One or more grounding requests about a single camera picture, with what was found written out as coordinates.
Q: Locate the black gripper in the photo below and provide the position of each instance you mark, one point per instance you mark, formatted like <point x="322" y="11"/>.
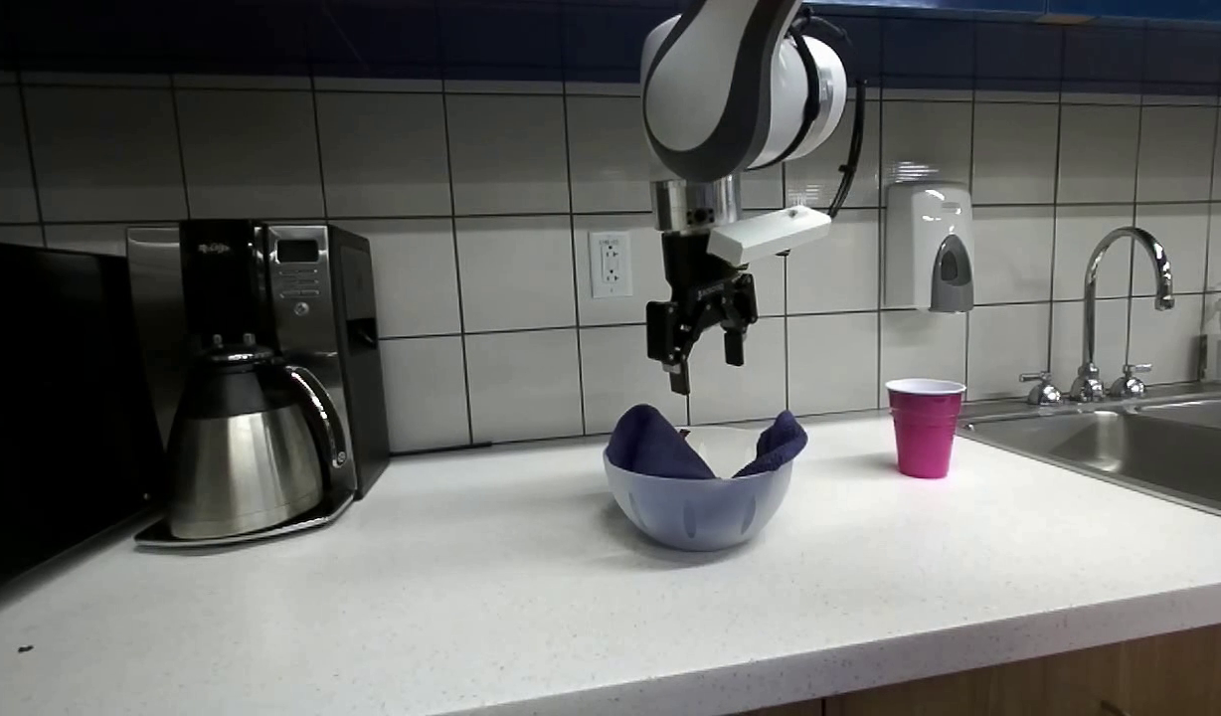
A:
<point x="696" y="284"/>

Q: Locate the stainless steel sink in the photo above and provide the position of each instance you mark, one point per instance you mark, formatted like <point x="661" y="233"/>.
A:
<point x="1139" y="443"/>

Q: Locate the black coffee maker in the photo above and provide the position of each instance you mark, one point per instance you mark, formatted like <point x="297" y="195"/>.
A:
<point x="311" y="321"/>

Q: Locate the black microwave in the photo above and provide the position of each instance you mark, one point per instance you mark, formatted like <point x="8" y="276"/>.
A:
<point x="54" y="400"/>

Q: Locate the wooden base cabinet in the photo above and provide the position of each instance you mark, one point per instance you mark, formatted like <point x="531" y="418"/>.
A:
<point x="1098" y="674"/>

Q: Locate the chrome faucet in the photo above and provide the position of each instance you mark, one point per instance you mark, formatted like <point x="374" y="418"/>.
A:
<point x="1098" y="266"/>

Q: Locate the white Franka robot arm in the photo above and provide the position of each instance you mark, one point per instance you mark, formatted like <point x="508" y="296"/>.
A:
<point x="713" y="85"/>

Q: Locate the blue towel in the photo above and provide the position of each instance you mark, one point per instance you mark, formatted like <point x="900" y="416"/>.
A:
<point x="652" y="446"/>

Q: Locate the white soap dispenser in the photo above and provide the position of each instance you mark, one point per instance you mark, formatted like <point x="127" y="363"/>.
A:
<point x="925" y="239"/>

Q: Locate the clear bowl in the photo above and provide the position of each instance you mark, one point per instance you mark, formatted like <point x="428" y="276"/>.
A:
<point x="692" y="510"/>

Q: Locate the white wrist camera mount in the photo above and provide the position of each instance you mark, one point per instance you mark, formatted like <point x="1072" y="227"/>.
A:
<point x="770" y="233"/>

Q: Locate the stainless steel carafe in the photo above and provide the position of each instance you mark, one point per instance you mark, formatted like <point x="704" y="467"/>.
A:
<point x="242" y="461"/>

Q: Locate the white wall outlet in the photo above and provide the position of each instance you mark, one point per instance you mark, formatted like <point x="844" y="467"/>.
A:
<point x="608" y="266"/>

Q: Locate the pink plastic cup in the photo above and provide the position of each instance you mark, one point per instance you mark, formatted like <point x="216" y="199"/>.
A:
<point x="925" y="433"/>

